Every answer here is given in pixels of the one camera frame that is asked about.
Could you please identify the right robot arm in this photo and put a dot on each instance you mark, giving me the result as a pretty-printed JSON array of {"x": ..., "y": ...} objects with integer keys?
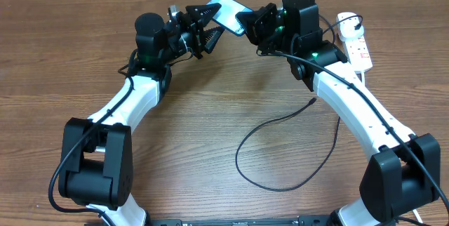
[{"x": 403, "y": 171}]

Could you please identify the Samsung Galaxy smartphone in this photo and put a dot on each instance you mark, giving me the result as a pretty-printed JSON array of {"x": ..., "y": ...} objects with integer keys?
[{"x": 226, "y": 16}]

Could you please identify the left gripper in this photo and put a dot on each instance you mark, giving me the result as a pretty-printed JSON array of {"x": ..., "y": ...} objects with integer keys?
[{"x": 194, "y": 27}]

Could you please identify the white USB wall charger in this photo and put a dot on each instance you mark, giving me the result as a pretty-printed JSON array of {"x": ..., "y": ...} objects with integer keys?
[{"x": 349, "y": 26}]

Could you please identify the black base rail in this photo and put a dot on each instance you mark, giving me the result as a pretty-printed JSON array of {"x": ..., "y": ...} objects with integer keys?
[{"x": 304, "y": 220}]

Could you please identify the white power strip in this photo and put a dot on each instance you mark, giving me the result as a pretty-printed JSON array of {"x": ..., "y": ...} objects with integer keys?
[{"x": 358, "y": 54}]

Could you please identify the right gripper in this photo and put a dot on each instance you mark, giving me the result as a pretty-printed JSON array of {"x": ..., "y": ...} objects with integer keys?
[{"x": 254, "y": 27}]

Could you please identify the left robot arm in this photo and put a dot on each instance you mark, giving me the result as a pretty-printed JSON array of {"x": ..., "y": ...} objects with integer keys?
[{"x": 95, "y": 173}]

